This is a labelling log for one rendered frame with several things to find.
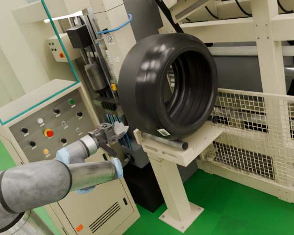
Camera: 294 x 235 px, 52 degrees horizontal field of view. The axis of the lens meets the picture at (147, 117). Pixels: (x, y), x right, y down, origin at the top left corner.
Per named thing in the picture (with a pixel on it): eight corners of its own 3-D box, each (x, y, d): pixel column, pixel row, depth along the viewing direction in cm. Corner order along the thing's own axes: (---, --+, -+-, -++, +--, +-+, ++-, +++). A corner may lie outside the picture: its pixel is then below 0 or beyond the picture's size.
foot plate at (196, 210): (158, 218, 245) (157, 217, 244) (179, 197, 259) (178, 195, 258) (183, 233, 225) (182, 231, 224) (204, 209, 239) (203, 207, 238)
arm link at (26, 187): (40, 154, 70) (121, 154, 136) (-6, 169, 72) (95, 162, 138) (51, 203, 68) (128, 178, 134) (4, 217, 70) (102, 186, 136)
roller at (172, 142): (140, 134, 187) (144, 128, 188) (143, 138, 190) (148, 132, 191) (182, 147, 161) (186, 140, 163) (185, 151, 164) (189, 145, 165)
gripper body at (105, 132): (115, 124, 139) (93, 135, 132) (119, 140, 142) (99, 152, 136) (105, 121, 145) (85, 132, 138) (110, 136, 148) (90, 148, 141)
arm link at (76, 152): (60, 171, 133) (51, 151, 130) (83, 157, 140) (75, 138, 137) (68, 174, 125) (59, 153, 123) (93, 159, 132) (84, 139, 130)
